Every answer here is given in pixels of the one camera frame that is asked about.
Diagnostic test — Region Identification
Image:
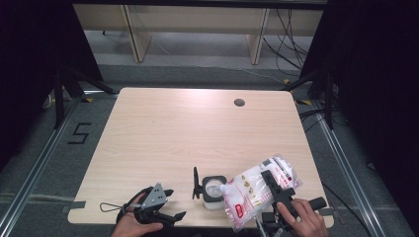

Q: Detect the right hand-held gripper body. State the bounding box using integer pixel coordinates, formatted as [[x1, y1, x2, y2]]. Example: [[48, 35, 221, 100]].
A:
[[261, 187, 328, 237]]

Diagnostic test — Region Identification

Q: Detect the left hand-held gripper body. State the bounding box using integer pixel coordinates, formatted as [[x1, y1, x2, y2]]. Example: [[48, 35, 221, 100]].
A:
[[132, 182, 168, 225]]

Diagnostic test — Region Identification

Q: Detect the red and white plastic bag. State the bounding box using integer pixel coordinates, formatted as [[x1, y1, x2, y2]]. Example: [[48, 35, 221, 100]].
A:
[[219, 154, 302, 233]]

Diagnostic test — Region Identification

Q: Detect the person's right hand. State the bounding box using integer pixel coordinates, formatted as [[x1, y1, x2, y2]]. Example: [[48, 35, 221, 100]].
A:
[[276, 197, 329, 237]]

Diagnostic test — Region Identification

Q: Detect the person's left hand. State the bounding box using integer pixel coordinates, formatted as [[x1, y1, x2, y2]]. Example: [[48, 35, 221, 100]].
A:
[[111, 193, 165, 237]]

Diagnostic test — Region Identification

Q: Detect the grey tape strip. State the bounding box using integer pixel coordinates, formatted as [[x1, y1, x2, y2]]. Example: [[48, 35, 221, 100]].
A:
[[60, 200, 87, 213]]

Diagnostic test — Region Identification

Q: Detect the black metal stand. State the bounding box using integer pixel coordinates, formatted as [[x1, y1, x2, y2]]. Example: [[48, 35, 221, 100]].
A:
[[283, 70, 340, 130], [52, 65, 118, 129]]

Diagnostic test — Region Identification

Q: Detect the black curtain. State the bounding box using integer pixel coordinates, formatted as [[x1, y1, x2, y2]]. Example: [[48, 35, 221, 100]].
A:
[[0, 0, 103, 172], [299, 0, 419, 228]]

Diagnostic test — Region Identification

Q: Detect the light wooden desk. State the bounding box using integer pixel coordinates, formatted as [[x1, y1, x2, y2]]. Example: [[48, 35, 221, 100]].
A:
[[72, 3, 325, 65]]

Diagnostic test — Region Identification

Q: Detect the black wrist strap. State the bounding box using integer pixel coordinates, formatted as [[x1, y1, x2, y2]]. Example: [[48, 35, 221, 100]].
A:
[[116, 187, 154, 225]]

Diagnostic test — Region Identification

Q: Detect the grey wire loop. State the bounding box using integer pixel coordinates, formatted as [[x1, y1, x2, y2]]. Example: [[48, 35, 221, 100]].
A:
[[99, 201, 127, 213]]

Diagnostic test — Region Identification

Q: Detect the aluminium floor rail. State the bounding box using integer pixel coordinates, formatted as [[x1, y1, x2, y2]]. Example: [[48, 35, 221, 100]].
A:
[[0, 98, 83, 231], [310, 98, 388, 237]]

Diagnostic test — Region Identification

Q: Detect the black floor cable bundle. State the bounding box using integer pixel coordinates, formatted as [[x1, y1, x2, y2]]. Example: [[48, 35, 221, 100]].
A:
[[297, 107, 350, 132]]

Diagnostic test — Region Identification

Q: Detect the black cable tangle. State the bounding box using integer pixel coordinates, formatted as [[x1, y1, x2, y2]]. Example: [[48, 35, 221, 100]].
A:
[[262, 8, 314, 77]]

